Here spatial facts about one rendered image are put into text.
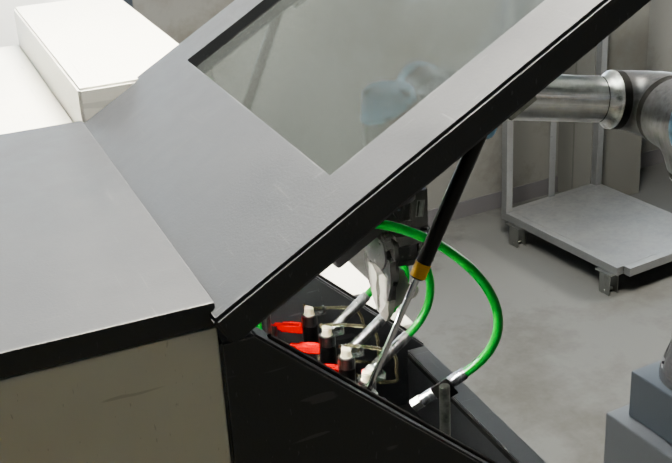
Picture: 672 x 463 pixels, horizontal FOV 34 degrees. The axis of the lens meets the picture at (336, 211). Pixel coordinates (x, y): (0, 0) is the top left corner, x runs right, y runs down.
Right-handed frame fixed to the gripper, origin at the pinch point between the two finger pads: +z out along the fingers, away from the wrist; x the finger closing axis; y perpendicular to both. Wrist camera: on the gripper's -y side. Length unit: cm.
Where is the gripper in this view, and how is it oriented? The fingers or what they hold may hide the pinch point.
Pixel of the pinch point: (381, 313)
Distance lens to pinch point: 169.2
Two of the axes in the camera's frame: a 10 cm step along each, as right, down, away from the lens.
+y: 9.2, -1.9, 3.5
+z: 0.4, 9.2, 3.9
